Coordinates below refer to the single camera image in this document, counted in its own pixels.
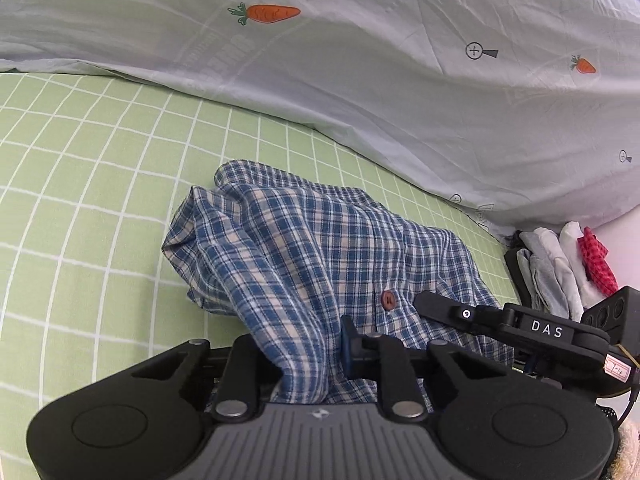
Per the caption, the black thin cable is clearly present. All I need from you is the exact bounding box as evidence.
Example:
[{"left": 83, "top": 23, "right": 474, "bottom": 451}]
[{"left": 596, "top": 346, "right": 640, "bottom": 430}]

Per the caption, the red checked garment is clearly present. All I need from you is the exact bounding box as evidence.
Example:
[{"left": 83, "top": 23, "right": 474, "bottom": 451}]
[{"left": 577, "top": 226, "right": 618, "bottom": 297}]

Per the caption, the grey folded sweater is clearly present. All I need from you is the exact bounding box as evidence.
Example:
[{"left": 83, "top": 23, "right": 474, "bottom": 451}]
[{"left": 515, "top": 248, "right": 570, "bottom": 318}]

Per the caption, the grey printed backdrop sheet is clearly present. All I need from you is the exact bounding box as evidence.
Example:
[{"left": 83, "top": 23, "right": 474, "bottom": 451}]
[{"left": 1, "top": 0, "right": 639, "bottom": 230}]

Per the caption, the white folded garment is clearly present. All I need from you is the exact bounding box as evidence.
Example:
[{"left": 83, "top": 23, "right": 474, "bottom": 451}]
[{"left": 518, "top": 221, "right": 605, "bottom": 322}]

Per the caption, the green grid mat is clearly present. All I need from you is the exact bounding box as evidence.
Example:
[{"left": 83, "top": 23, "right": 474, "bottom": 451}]
[{"left": 1, "top": 73, "right": 518, "bottom": 479}]

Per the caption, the blue plaid shirt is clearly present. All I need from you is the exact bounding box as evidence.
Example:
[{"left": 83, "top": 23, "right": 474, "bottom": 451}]
[{"left": 162, "top": 160, "right": 513, "bottom": 404}]

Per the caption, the black camera box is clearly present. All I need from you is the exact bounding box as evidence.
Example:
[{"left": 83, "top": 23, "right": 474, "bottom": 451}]
[{"left": 580, "top": 286, "right": 640, "bottom": 359}]

